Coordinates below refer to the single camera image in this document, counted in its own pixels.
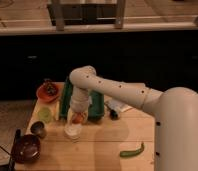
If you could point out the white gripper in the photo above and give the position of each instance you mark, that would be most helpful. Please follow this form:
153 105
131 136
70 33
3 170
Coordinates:
78 107

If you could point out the small orange apple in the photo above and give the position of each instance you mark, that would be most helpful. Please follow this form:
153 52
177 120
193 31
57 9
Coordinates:
78 118

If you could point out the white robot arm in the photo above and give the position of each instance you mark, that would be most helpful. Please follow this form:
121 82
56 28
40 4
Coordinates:
175 111

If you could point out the white paper cup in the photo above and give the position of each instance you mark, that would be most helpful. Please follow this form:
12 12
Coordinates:
73 131

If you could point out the light green cup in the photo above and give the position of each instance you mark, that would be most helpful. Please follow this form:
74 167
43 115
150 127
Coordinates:
44 115

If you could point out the small metal cup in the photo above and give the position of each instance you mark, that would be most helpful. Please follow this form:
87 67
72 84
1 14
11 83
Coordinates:
38 129

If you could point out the green plastic tray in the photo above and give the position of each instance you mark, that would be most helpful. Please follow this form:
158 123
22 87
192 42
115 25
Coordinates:
95 110

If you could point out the white paper packet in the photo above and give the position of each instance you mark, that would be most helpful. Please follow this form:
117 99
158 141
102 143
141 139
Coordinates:
117 106

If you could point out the dark pine cone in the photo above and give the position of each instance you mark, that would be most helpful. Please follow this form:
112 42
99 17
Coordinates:
50 88

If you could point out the orange plate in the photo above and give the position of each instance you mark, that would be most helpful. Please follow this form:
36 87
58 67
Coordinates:
44 97

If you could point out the dark brown bowl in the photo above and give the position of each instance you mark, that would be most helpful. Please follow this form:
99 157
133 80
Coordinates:
26 149

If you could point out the green chili pepper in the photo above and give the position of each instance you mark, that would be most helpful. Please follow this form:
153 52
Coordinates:
132 153

